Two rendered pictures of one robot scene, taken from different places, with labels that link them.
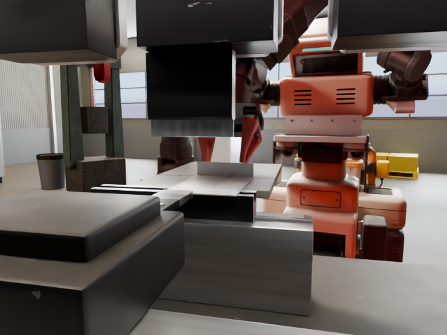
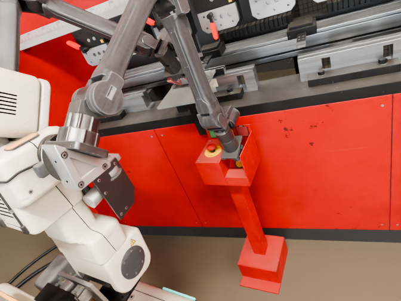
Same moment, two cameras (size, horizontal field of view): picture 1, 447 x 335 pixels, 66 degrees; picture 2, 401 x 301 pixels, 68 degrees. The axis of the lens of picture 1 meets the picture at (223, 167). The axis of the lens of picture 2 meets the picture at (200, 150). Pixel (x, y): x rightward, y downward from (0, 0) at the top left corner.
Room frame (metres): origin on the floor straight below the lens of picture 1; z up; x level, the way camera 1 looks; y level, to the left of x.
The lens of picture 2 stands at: (1.67, 0.30, 1.44)
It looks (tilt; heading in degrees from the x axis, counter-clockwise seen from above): 33 degrees down; 197
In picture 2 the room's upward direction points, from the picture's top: 23 degrees counter-clockwise
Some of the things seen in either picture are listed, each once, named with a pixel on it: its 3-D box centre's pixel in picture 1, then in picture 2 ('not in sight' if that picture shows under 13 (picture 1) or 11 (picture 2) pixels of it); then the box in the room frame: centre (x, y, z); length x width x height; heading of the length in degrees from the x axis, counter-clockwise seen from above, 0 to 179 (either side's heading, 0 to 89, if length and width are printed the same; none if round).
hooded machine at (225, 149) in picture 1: (225, 133); not in sight; (8.24, -0.03, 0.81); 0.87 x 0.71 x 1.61; 158
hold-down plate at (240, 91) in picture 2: not in sight; (210, 98); (0.47, 0.06, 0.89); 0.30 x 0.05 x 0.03; 77
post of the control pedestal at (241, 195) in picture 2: not in sight; (248, 214); (0.72, 0.10, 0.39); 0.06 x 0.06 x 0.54; 71
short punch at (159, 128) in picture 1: (191, 95); (188, 48); (0.40, 0.04, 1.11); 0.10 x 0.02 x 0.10; 77
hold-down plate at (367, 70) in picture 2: not in sight; (351, 73); (0.59, 0.61, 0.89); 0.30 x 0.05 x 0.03; 77
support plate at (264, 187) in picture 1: (220, 175); (187, 88); (0.55, 0.00, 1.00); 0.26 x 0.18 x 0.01; 167
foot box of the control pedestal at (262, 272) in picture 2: not in sight; (262, 261); (0.75, 0.09, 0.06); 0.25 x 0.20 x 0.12; 161
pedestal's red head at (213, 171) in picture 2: not in sight; (226, 155); (0.72, 0.10, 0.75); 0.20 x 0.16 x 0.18; 71
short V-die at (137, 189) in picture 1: (172, 201); (203, 74); (0.41, 0.06, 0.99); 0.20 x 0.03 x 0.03; 77
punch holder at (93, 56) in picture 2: not in sight; (97, 43); (0.31, -0.38, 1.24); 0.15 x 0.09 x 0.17; 77
